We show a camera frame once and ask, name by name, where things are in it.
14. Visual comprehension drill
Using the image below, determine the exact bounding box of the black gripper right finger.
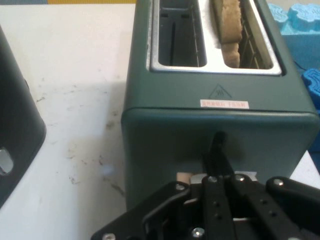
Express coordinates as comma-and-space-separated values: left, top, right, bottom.
219, 131, 320, 240

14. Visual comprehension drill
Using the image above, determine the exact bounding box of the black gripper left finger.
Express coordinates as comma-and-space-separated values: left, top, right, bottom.
91, 131, 236, 240

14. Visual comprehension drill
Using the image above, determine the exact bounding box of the toasted bread slice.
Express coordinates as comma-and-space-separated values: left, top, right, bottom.
210, 0, 245, 69

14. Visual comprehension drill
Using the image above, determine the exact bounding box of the dark green toaster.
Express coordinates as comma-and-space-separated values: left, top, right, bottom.
120, 0, 320, 219

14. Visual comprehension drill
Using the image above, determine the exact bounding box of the black coffee maker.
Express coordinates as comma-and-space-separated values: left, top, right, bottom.
0, 24, 48, 209

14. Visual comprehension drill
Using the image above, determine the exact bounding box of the blue foam building block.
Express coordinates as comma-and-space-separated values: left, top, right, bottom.
300, 68, 320, 154
268, 0, 320, 71

